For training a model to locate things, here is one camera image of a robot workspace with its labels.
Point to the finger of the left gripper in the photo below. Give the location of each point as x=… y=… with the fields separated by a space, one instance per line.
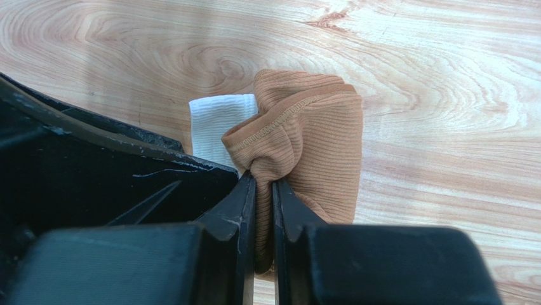
x=57 y=172
x=100 y=121

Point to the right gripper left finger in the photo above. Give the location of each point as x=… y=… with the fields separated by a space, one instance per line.
x=206 y=261

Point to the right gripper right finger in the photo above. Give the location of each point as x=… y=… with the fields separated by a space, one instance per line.
x=321 y=263

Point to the brown underwear white waistband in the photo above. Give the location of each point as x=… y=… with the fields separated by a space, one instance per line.
x=302 y=127

